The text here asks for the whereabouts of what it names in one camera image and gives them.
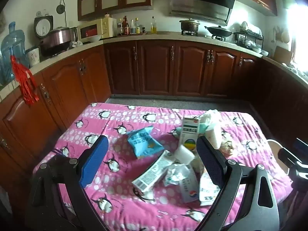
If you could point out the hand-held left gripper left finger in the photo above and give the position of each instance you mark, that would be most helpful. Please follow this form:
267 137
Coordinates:
93 161

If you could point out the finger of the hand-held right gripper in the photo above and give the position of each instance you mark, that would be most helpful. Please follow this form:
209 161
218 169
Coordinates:
288 156
303 142

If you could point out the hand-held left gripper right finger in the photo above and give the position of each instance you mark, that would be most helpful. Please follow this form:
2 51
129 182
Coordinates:
209 158

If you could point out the white plastic bucket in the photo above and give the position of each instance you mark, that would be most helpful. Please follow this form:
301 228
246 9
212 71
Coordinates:
274 146

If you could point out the brown paper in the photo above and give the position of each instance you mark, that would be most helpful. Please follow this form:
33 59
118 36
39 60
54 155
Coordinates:
227 147

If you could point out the white tissue wad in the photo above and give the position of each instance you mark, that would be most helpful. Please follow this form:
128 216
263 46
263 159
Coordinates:
215 136

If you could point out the white paper cup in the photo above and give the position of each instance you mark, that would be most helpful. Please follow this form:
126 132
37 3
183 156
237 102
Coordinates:
184 154

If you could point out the teal wrapper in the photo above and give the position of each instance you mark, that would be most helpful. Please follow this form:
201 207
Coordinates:
204 128

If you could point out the white green medicine box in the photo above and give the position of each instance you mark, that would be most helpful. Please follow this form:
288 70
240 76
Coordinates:
189 132

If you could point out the white orange packet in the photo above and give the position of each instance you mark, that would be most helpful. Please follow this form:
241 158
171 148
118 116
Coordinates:
207 192

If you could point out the white box red blue logo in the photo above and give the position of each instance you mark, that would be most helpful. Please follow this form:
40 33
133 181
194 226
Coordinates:
190 189

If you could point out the clear plastic wrapper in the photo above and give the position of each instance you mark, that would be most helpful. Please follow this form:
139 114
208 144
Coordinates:
176 174

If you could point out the blue snack packet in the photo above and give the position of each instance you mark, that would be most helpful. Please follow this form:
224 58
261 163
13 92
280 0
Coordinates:
144 142

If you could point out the long white barcode box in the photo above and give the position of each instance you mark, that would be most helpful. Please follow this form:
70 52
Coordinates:
154 173

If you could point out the pink penguin print blanket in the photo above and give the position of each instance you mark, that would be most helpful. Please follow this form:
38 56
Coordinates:
134 115

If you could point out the wooden cutting board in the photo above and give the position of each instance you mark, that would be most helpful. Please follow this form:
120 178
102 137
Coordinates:
282 55

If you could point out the wooden lower cabinets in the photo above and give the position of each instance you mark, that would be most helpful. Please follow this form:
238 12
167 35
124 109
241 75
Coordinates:
156 69

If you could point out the red tassel knot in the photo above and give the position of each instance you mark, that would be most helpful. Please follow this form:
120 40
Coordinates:
25 81

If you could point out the bright window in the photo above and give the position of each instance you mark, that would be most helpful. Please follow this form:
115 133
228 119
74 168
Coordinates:
299 28

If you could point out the black dish rack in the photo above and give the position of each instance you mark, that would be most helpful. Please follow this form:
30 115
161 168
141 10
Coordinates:
249 38

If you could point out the white flowered mug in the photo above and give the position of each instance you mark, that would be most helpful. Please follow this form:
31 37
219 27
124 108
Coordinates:
33 57

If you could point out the gas stove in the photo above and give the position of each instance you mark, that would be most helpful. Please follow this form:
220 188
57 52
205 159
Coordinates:
217 38

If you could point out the white bowl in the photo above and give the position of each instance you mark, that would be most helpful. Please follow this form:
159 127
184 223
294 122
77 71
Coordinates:
92 38

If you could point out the steel rice cooker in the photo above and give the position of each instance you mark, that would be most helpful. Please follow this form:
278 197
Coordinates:
56 41

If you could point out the black wok with lid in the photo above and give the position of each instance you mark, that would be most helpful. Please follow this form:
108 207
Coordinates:
219 30

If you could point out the grey kitchen countertop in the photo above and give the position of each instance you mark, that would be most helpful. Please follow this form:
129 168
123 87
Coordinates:
163 36

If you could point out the cream red microwave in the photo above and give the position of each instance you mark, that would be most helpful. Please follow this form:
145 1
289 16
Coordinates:
93 30

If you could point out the dark sauce bottle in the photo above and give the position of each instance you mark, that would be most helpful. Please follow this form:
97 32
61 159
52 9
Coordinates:
120 28

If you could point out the black cooking pot with lid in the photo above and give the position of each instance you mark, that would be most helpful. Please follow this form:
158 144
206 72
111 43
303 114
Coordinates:
189 25

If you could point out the brown bottle red label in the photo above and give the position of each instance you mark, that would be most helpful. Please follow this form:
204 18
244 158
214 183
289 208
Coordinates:
126 27

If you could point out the clear glass bottle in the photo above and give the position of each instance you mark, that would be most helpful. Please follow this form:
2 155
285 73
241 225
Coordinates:
133 28

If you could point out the blue water jug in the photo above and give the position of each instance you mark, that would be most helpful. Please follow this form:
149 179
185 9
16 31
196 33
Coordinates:
14 45

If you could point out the yellow cap bottle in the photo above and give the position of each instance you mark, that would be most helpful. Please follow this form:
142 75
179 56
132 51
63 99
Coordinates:
137 27

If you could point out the yellow oil bottle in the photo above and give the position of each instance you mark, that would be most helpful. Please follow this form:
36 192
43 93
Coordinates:
153 27

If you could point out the dark round wall hanging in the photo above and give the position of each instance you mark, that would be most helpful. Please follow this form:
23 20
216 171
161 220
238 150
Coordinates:
60 8

